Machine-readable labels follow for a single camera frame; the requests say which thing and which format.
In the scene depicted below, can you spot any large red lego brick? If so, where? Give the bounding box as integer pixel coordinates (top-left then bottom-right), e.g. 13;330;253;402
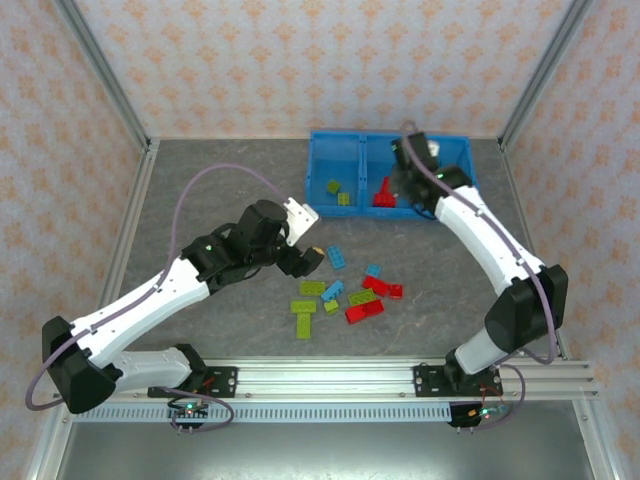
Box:
344;298;386;326

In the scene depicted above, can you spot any small circuit board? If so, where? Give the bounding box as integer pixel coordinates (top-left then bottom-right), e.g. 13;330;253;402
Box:
467;404;509;420
167;399;211;420

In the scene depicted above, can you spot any grey metal base sheet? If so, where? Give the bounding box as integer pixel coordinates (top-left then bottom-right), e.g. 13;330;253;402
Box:
54;419;596;480

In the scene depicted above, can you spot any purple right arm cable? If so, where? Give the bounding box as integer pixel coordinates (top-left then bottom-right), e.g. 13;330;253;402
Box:
402;119;559;366

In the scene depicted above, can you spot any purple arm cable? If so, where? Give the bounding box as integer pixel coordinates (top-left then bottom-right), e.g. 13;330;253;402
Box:
402;119;559;366
24;164;294;414

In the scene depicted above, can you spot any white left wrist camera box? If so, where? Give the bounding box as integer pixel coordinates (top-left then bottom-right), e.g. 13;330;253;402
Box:
283;196;322;248

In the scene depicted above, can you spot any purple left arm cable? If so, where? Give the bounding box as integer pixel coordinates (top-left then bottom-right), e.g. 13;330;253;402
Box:
24;164;294;414

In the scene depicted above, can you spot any aluminium side rail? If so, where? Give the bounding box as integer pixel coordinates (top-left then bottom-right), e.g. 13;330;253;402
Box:
22;139;161;480
498;143;619;480

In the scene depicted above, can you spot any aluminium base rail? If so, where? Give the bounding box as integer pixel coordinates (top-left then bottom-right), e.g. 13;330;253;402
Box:
52;355;601;401

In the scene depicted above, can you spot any slotted grey cable duct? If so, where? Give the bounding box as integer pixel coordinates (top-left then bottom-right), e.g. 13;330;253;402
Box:
73;402;454;425

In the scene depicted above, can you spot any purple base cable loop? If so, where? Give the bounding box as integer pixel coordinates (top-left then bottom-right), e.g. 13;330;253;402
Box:
168;394;236;434
457;362;527;431

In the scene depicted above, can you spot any aluminium frame corner post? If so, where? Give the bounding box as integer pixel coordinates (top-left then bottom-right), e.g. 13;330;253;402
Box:
52;0;154;154
498;0;597;149

